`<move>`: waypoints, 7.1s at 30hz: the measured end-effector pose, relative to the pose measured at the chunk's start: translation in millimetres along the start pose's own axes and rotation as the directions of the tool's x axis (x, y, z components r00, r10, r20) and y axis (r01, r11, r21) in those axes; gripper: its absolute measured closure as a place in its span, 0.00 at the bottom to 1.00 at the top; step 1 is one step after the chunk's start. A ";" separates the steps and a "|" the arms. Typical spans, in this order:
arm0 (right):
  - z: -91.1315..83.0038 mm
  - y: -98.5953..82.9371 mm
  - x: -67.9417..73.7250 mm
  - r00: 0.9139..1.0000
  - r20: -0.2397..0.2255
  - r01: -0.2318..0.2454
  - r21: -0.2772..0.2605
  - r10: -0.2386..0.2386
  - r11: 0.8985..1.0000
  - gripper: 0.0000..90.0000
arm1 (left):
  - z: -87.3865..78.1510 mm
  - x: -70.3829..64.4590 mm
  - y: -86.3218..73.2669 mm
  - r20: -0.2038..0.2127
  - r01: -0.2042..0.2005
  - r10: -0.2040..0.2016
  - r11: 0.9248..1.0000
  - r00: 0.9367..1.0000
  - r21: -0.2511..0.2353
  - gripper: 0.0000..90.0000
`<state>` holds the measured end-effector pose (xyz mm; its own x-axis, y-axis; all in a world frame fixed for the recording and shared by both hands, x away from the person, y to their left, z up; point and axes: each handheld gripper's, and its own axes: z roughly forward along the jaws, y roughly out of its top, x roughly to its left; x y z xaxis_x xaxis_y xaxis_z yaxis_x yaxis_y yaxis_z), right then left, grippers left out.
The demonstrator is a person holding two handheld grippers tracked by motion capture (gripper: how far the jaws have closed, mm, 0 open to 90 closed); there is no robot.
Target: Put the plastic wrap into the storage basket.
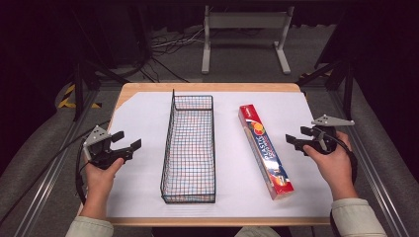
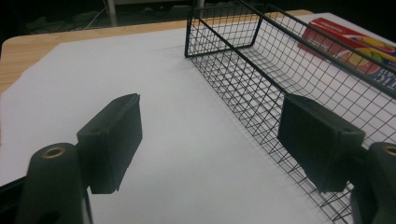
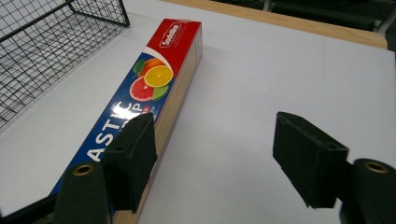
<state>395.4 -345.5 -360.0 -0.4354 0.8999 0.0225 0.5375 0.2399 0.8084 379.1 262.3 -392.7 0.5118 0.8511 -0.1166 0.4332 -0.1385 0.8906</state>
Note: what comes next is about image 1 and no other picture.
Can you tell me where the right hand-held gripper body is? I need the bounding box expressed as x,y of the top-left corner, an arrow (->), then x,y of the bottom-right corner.
296,114 -> 356,156

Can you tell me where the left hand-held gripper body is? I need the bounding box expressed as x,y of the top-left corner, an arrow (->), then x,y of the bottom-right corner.
82,124 -> 134,171

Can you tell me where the red plastic wrap box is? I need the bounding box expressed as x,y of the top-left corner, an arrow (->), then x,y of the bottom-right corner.
237,104 -> 295,201

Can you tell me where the black wire basket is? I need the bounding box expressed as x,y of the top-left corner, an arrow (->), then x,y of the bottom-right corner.
159,89 -> 217,204

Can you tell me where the person's right hand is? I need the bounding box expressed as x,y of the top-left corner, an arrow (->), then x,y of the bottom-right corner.
302,130 -> 359,201

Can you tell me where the person's left hand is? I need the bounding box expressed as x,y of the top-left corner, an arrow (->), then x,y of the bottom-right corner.
85,157 -> 126,199

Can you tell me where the black tripod stand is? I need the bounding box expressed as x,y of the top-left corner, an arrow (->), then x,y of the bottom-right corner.
295,19 -> 357,120
65,6 -> 131,122

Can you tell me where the yellow black hazard tape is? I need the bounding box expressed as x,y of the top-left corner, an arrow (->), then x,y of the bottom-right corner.
56,83 -> 102,110

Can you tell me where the white metal stand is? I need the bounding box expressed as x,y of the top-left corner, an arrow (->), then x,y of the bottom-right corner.
201,4 -> 295,75

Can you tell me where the right hand-held gripper cable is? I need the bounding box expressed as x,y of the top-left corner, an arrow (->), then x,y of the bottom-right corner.
324,132 -> 360,186

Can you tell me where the hand-held gripper cable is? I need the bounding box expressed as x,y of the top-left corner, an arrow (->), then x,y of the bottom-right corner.
74,137 -> 91,205
324,132 -> 360,186

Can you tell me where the left hand-held gripper cable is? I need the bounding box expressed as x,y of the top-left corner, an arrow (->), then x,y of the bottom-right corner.
74,137 -> 91,205

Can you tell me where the aluminium rail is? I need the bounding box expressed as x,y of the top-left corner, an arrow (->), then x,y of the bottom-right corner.
13,88 -> 100,237
329,90 -> 411,237

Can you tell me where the long black floor cable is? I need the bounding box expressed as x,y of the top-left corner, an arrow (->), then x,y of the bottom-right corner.
0,119 -> 112,229

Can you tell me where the bundle of floor cables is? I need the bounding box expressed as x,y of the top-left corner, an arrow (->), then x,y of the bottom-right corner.
149,28 -> 207,57

